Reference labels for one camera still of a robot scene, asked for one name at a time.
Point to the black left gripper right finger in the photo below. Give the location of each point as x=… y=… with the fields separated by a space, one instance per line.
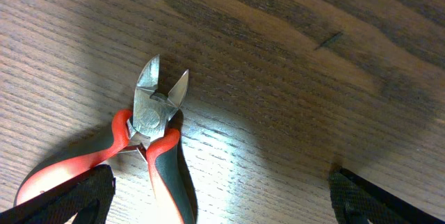
x=355 y=200

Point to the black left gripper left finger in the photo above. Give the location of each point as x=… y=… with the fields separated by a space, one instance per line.
x=85 y=198

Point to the orange handled pliers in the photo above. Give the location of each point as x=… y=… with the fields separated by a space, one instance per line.
x=144 y=128

